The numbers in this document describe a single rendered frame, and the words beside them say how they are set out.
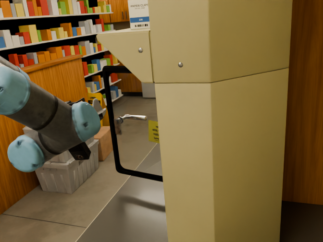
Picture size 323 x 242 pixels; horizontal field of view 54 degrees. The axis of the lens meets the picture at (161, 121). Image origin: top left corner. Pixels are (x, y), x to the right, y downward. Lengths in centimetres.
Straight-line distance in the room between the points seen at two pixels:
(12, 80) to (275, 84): 50
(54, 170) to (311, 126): 246
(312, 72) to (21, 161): 76
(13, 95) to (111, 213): 61
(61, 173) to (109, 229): 208
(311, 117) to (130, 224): 62
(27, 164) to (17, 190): 255
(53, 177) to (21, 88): 259
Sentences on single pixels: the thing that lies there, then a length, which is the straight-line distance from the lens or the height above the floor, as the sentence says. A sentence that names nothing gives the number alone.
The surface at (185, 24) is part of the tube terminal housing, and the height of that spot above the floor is 152.
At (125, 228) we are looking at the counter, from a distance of 100.
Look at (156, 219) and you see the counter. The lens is 101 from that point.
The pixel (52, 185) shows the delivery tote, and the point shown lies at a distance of 320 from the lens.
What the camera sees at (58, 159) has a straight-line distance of 300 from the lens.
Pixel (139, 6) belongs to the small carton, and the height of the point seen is 156.
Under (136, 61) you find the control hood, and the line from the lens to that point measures 62.
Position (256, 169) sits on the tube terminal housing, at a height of 120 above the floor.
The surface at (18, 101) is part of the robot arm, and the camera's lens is 57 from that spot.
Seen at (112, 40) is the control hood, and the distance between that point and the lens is 64.
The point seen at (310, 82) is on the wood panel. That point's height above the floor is 133.
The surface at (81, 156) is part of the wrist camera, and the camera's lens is 89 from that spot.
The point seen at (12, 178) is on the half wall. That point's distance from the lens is 317.
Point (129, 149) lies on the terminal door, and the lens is 111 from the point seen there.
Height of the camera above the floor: 154
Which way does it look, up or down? 19 degrees down
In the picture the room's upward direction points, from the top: 5 degrees counter-clockwise
